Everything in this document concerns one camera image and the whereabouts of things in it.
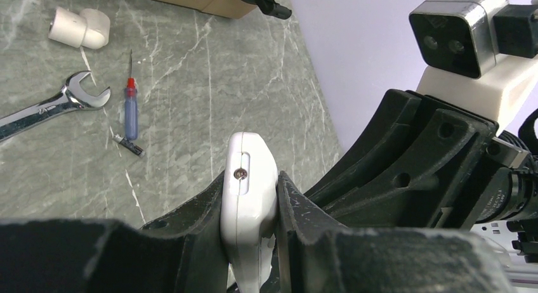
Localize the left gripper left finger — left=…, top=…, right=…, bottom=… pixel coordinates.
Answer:
left=1, top=175, right=228, bottom=292

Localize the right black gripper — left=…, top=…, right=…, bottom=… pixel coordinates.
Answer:
left=306, top=89, right=537, bottom=230

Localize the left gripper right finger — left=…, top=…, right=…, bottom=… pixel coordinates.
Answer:
left=276, top=172, right=515, bottom=292

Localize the white AC remote control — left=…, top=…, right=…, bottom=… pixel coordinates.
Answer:
left=220, top=132, right=278, bottom=292

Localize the white pipe elbow fitting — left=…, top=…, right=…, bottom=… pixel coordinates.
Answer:
left=48, top=7, right=110, bottom=49

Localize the blue red screwdriver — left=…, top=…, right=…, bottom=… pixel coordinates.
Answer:
left=124, top=50, right=138, bottom=140

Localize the silver combination wrench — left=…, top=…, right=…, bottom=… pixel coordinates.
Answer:
left=1, top=70, right=112, bottom=141

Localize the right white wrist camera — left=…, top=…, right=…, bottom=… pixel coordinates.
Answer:
left=409, top=0, right=537, bottom=130

